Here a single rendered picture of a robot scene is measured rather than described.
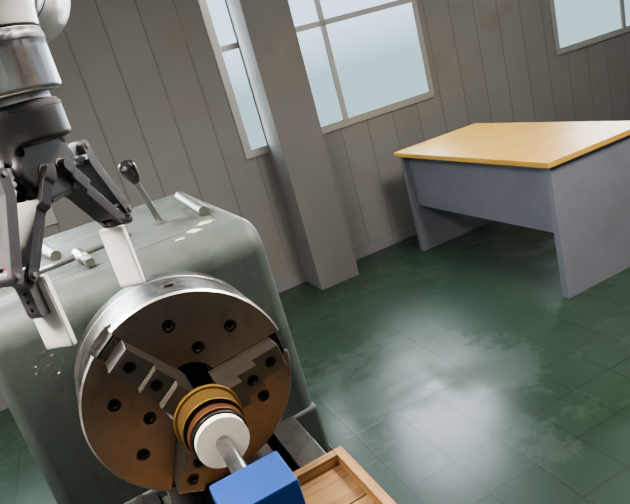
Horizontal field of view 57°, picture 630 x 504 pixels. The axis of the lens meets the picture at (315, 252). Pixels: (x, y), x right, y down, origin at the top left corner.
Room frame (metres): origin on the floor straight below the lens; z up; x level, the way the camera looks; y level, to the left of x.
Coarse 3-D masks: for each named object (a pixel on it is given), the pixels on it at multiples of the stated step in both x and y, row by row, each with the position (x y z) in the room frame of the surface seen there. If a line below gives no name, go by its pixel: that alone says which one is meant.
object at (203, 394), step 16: (208, 384) 0.70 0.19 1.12; (192, 400) 0.67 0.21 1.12; (208, 400) 0.66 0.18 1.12; (224, 400) 0.67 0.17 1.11; (176, 416) 0.67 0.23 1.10; (192, 416) 0.65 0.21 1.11; (208, 416) 0.63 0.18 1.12; (240, 416) 0.64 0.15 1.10; (176, 432) 0.67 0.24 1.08; (192, 432) 0.63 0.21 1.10; (192, 448) 0.62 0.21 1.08
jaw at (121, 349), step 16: (112, 336) 0.74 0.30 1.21; (96, 352) 0.75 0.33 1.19; (112, 352) 0.74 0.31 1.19; (128, 352) 0.71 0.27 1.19; (144, 352) 0.75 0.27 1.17; (112, 368) 0.70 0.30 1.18; (128, 368) 0.71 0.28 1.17; (144, 368) 0.71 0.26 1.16; (160, 368) 0.71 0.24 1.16; (176, 368) 0.76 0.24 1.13; (144, 384) 0.69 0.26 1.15; (160, 384) 0.70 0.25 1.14; (176, 384) 0.69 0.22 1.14; (160, 400) 0.69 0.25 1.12; (176, 400) 0.68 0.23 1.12
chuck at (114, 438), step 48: (144, 288) 0.83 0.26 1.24; (192, 288) 0.79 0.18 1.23; (96, 336) 0.77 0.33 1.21; (144, 336) 0.75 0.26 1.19; (192, 336) 0.78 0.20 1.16; (240, 336) 0.80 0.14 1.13; (96, 384) 0.73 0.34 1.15; (288, 384) 0.82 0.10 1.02; (96, 432) 0.72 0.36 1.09; (144, 432) 0.74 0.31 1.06; (144, 480) 0.73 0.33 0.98
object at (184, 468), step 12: (180, 444) 0.73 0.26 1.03; (180, 456) 0.72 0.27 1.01; (192, 456) 0.68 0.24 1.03; (180, 468) 0.71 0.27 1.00; (192, 468) 0.70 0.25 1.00; (204, 468) 0.70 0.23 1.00; (180, 480) 0.71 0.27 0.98; (192, 480) 0.72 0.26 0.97; (204, 480) 0.72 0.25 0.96; (180, 492) 0.70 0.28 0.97
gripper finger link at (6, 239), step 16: (0, 176) 0.49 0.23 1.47; (0, 192) 0.49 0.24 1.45; (0, 208) 0.49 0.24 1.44; (16, 208) 0.50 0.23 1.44; (0, 224) 0.48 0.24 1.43; (16, 224) 0.49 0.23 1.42; (0, 240) 0.48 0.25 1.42; (16, 240) 0.48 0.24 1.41; (0, 256) 0.47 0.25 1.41; (16, 256) 0.48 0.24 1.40; (0, 272) 0.48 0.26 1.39; (16, 272) 0.47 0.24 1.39
